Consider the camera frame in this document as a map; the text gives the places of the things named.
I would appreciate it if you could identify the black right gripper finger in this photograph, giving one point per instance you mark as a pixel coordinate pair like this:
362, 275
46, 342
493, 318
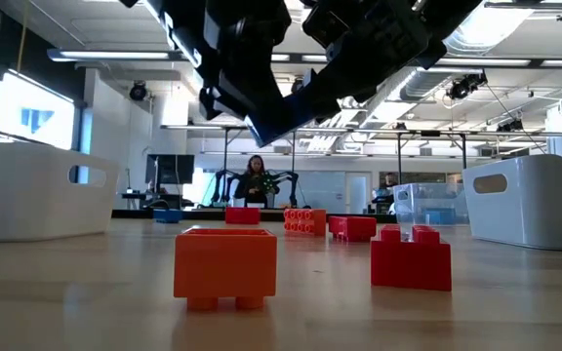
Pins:
325, 90
286, 122

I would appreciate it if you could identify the clear plastic bin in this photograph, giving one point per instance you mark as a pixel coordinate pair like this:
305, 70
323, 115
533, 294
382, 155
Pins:
410, 200

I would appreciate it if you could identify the black computer monitor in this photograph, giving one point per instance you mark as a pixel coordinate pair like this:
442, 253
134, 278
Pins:
169, 168

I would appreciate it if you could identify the black ceiling spotlight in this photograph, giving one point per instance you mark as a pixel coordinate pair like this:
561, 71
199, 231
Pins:
298, 87
509, 126
464, 87
138, 91

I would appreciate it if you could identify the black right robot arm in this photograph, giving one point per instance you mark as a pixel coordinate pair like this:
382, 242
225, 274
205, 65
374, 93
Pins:
461, 12

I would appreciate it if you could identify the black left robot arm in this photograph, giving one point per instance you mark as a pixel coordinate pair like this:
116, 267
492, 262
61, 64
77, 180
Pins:
154, 7

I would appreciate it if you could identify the black aluminium table frame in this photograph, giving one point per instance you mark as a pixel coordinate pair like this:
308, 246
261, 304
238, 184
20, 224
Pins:
203, 215

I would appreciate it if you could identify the pale background door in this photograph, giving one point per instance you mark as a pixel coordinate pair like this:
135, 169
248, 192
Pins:
357, 192

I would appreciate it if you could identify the large bright window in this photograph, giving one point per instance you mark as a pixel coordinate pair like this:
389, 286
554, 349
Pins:
32, 112

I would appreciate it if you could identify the white plastic bin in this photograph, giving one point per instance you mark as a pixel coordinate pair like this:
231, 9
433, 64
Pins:
27, 195
544, 209

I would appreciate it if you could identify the long ceiling light bar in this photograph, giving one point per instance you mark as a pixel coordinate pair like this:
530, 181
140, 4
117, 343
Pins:
115, 55
481, 62

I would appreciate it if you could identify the black background robot arm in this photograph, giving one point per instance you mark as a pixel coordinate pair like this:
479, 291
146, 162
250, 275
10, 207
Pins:
291, 185
220, 185

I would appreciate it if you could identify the person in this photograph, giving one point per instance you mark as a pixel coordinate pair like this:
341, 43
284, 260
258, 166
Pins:
254, 187
389, 183

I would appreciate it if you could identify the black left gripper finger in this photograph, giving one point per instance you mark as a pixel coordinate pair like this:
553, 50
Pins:
261, 97
208, 105

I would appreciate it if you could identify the red toy building block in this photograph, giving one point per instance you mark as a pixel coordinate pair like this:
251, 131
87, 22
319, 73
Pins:
242, 216
410, 268
354, 228

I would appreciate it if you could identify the orange toy building block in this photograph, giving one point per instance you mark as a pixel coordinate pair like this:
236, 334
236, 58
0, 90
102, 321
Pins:
310, 223
225, 263

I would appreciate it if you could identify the silver ventilation duct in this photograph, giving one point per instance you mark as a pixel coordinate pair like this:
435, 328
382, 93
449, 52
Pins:
481, 29

